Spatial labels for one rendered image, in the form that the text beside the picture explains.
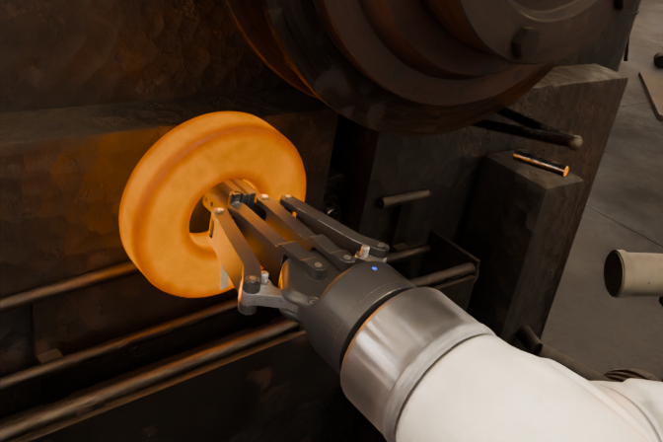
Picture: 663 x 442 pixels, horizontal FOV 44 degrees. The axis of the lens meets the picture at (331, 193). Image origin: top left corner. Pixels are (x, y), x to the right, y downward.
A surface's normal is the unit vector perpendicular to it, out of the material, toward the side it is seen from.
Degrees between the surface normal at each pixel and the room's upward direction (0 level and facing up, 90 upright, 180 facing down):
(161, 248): 93
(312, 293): 3
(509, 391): 22
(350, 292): 38
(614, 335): 0
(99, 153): 90
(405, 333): 34
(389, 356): 57
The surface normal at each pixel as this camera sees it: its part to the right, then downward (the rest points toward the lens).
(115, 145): 0.62, 0.43
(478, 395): -0.36, -0.65
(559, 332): 0.17, -0.89
